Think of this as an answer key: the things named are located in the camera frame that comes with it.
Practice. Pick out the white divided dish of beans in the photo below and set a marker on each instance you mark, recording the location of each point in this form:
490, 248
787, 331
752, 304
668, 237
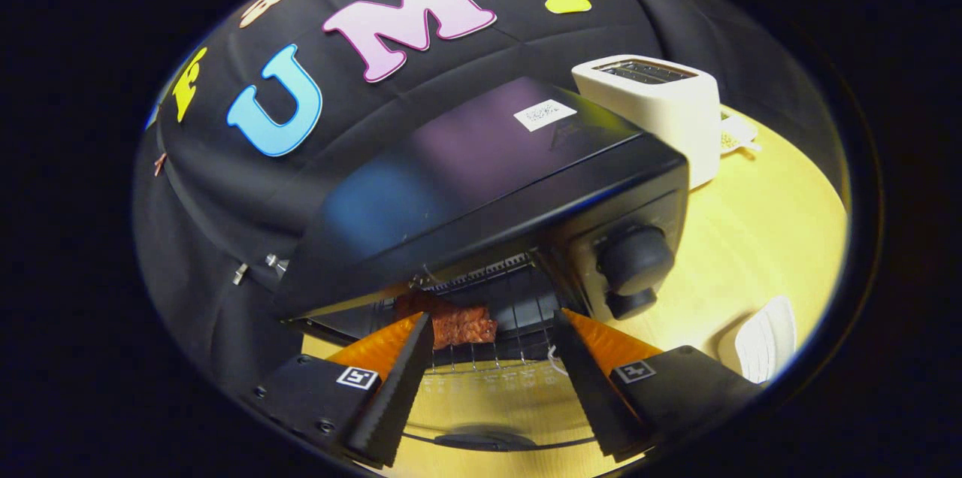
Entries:
733, 138

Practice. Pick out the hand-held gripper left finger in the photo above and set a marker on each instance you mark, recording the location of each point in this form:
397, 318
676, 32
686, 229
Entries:
398, 395

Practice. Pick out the silver metal clip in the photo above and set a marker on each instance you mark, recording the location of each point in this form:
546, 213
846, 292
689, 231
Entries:
240, 273

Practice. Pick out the black toaster oven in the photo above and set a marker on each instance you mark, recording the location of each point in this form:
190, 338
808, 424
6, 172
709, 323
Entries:
481, 162

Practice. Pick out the white ribbed tray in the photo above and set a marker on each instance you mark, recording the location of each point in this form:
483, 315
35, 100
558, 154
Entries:
763, 343

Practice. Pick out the clear plastic bottle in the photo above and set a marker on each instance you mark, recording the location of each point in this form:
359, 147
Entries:
275, 262

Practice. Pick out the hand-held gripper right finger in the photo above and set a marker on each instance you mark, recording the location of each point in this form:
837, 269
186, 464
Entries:
590, 388

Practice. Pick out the black backdrop cloth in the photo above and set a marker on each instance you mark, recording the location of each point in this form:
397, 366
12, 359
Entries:
248, 215

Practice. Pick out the pink cloth clip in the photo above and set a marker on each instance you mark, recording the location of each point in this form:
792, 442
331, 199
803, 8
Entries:
159, 164

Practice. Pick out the white bread toaster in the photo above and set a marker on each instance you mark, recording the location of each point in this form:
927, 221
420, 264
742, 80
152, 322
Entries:
661, 113

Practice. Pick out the reddish-brown meat slice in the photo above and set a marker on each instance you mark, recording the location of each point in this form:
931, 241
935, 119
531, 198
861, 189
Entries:
467, 326

